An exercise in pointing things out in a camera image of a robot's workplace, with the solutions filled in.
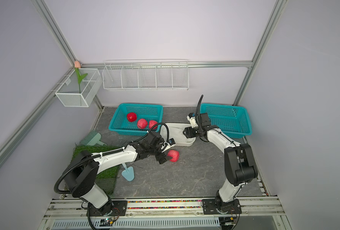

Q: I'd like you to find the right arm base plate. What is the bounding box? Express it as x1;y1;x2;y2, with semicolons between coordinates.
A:
201;197;242;215

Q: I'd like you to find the aluminium frame post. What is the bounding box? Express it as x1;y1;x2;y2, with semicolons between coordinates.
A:
233;0;288;105
31;0;76;67

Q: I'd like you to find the red apple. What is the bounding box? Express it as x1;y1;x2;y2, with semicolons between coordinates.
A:
168;150;179;163
137;118;148;129
148;120;157;130
126;112;137;123

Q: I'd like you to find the teal plastic basket left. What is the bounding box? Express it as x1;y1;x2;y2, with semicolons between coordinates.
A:
109;103;163;136

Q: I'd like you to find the green artificial grass mat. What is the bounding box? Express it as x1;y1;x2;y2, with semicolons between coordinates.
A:
71;145;120;196

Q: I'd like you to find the white slotted cable duct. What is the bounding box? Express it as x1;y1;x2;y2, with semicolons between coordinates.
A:
49;217;221;230

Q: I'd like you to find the white wire basket small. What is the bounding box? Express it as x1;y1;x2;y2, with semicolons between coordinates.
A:
55;69;102;107

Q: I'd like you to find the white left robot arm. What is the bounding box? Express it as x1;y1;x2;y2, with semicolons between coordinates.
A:
54;131;176;216

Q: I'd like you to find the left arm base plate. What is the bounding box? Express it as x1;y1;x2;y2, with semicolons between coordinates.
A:
88;200;128;217

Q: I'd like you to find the artificial pink tulip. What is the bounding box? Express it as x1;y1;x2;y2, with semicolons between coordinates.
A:
74;60;88;93

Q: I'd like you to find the aluminium frame bar left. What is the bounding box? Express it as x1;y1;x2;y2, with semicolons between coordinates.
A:
0;67;73;168

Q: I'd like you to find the light blue plastic trowel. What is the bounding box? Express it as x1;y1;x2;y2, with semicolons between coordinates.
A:
121;163;135;182

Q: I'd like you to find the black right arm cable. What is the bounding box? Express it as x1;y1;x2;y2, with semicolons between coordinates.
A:
195;94;204;124

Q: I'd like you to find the teal plastic basket right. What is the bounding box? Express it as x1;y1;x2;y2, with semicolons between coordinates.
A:
200;103;252;139

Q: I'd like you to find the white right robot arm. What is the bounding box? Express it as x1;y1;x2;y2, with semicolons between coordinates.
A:
183;113;258;204

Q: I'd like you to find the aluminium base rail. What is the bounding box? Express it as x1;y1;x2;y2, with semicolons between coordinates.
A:
43;196;285;219

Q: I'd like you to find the white plastic tub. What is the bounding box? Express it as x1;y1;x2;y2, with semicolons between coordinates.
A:
166;123;196;147

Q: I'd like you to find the aluminium frame bar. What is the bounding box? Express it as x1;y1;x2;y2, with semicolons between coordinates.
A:
0;67;73;168
81;59;253;69

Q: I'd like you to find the pale green brush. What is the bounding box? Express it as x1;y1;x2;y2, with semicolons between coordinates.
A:
80;130;107;146

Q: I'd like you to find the aluminium frame post right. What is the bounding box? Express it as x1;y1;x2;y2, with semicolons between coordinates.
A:
233;0;288;105

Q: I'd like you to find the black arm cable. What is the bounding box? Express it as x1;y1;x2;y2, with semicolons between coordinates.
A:
135;123;170;143
195;94;204;124

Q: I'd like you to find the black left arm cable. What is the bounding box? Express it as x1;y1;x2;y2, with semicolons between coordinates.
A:
135;123;170;143

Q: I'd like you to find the teal plastic basket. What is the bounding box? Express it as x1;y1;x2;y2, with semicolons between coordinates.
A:
109;103;163;136
200;103;252;139

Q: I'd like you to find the white wire shelf long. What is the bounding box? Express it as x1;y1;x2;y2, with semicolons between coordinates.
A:
102;59;190;91

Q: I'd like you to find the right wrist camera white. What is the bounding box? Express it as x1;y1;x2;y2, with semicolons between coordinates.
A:
187;113;198;128

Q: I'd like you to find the aluminium frame post left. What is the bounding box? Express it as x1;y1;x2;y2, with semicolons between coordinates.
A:
31;0;76;67

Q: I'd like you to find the aluminium frame bar back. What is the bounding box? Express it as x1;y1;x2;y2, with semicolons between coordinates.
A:
81;59;253;69

